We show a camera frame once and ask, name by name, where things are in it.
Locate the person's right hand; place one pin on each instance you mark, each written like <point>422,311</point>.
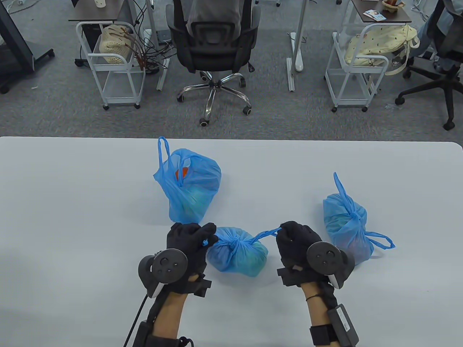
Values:
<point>294,245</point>

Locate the person's left hand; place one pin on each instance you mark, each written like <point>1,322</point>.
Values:
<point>188,238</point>

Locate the blue plastic bag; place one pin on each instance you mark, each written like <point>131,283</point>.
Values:
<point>238,256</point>
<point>191,188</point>
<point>347,224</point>

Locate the person's left forearm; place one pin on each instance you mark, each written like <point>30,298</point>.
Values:
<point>168,314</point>

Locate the person's right forearm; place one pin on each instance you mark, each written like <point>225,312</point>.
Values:
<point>314,311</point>

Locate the black forearm sensor box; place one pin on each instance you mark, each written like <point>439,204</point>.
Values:
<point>343,323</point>
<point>141,336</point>

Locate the cream knit bag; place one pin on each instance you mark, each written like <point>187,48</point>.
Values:
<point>112,47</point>

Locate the yellow patterned cloth bag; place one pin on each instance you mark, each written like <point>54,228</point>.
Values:
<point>376,43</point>

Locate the brown desk top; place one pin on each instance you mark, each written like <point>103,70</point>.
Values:
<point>94,14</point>
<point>394,16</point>

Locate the grey tracking controller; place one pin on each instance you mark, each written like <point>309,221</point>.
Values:
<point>168,265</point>
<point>323,256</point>

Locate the white rolling cart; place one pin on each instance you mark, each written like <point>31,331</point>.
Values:
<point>349,90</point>
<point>119,88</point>

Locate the black chair chrome base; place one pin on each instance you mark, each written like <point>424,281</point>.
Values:
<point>213,47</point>

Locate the white desk leg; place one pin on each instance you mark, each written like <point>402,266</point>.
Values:
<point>153,25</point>
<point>299,36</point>

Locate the printed cards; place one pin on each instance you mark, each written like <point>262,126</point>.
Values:
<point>374,15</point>

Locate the black stand base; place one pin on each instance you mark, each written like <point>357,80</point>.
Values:
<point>14,54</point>

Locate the brown woven basket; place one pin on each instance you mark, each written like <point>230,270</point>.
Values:
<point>392,5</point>

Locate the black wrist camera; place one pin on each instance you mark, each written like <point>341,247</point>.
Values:
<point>200,285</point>
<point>289,276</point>

